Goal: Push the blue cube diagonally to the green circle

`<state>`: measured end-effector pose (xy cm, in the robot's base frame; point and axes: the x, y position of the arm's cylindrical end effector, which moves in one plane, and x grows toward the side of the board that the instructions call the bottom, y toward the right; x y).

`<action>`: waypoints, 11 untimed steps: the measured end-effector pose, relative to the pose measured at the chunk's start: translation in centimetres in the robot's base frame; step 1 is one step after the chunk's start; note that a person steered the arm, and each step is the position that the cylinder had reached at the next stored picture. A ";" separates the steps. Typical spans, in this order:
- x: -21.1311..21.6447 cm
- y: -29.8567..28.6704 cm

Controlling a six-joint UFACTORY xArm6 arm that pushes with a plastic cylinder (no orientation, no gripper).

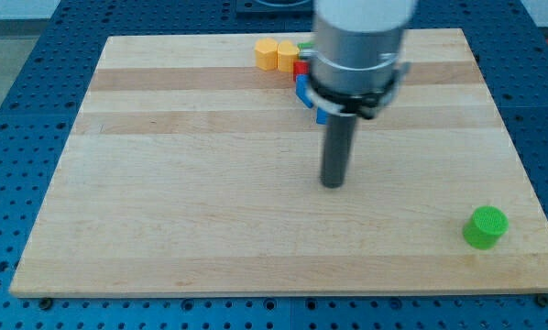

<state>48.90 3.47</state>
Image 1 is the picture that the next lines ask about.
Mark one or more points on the red block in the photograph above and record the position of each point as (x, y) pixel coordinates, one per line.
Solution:
(300, 67)

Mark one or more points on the green cylinder block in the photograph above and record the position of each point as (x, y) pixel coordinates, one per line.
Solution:
(485, 227)

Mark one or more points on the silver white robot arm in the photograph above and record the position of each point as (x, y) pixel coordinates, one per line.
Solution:
(354, 70)

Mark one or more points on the green block behind arm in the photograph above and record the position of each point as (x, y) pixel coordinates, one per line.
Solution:
(305, 45)

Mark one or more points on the wooden board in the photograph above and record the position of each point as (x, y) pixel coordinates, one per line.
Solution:
(190, 172)

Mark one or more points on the yellow heart block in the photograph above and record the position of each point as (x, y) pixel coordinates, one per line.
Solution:
(287, 54)

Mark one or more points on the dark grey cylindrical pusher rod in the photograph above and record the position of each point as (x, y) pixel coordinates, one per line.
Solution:
(337, 145)

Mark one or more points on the blue crescent block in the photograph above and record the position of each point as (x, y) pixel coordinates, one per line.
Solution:
(301, 84)

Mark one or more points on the yellow hexagon block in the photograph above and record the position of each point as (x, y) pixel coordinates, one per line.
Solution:
(266, 54)

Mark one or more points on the blue cube block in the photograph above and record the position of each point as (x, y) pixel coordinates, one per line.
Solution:
(321, 116)

